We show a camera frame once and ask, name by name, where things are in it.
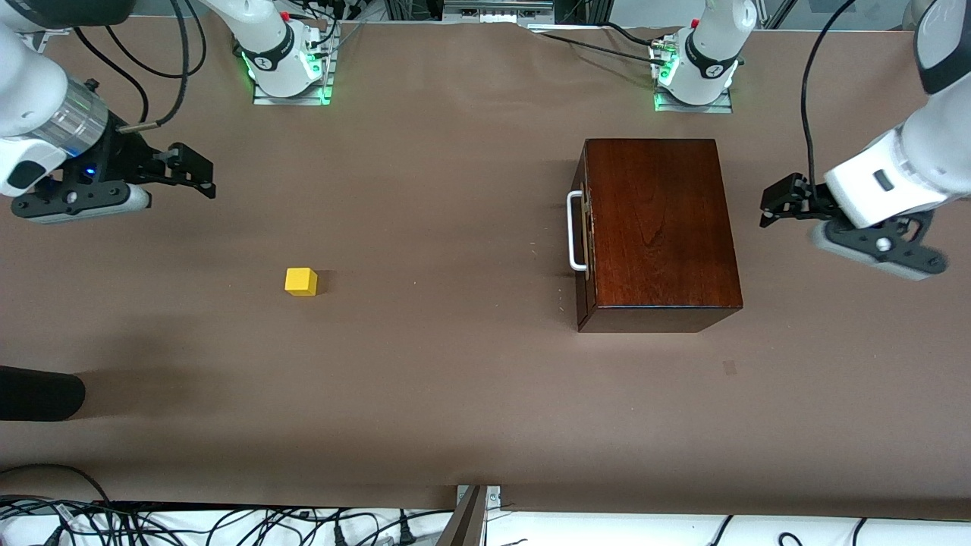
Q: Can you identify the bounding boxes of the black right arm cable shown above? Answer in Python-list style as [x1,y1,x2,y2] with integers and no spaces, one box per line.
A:
[72,0,207,136]

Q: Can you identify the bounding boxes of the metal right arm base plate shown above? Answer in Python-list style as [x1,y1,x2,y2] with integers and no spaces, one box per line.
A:
[253,19,336,105]

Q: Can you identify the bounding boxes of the dark angled post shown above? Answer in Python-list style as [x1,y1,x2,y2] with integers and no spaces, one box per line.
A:
[436,485,488,546]

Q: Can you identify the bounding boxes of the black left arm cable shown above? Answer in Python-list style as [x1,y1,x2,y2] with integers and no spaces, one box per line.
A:
[800,0,859,192]

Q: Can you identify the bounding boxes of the black table cable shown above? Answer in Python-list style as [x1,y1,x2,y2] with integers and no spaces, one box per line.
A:
[603,21,672,50]
[540,32,661,65]

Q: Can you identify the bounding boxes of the black cables at base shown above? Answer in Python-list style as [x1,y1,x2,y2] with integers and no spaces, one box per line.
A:
[303,0,366,61]

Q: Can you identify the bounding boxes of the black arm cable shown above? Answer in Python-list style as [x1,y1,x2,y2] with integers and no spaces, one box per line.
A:
[800,0,859,192]
[72,0,207,136]

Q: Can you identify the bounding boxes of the wooden drawer with white handle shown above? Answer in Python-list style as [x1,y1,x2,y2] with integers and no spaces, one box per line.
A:
[567,146,600,328]

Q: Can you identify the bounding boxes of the black plug cable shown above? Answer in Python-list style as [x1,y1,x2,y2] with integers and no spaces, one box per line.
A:
[391,510,456,546]

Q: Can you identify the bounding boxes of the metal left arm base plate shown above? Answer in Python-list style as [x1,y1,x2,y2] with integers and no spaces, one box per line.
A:
[651,42,734,115]

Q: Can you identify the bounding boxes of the silver equipment box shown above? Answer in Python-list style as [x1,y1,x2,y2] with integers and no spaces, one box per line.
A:
[442,0,555,24]

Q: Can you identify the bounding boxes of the black rounded object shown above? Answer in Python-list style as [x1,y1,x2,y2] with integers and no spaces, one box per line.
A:
[0,365,86,422]

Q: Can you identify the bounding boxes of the dark wooden drawer box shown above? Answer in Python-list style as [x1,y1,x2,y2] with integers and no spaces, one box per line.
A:
[574,138,744,333]

